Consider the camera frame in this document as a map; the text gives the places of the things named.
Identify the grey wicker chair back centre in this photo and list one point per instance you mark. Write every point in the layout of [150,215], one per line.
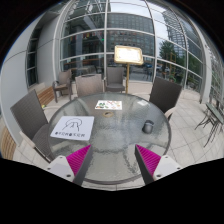
[114,79]

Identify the white mouse pad with logo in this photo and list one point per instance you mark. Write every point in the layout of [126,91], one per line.
[73,128]

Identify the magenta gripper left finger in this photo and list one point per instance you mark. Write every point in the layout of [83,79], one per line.
[73,167]

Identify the grey wicker chair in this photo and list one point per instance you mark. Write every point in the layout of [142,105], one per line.
[33,125]
[114,79]
[64,82]
[164,95]
[89,84]

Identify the grey wicker chair right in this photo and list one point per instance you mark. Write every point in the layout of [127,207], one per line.
[164,95]

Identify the golden menu display stand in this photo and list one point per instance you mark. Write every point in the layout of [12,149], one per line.
[128,55]

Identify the grey wicker chair far middle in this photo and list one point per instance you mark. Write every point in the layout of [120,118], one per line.
[89,84]

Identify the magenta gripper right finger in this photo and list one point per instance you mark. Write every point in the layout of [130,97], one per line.
[153,166]

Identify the metal folding table right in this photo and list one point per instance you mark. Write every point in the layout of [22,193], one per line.
[215,118]

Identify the round glass table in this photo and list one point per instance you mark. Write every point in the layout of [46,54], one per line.
[114,135]

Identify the grey wicker chair back left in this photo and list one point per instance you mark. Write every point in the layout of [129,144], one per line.
[64,82]

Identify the colourful menu card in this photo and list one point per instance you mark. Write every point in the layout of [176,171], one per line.
[109,105]

